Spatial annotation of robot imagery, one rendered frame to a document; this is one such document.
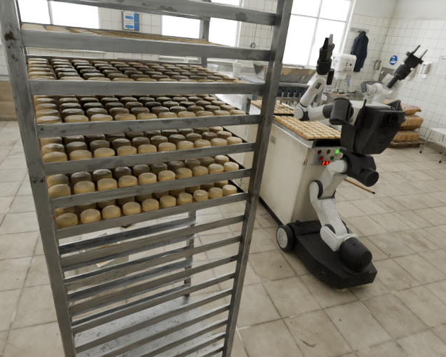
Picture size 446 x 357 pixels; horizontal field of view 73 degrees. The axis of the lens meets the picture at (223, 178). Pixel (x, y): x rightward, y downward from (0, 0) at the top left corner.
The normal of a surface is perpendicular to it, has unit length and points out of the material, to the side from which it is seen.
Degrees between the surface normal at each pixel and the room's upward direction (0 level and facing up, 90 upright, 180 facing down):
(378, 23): 90
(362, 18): 90
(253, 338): 0
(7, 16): 90
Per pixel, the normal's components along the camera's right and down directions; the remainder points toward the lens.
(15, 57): 0.50, 0.43
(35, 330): 0.10, -0.89
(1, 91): 0.36, 0.15
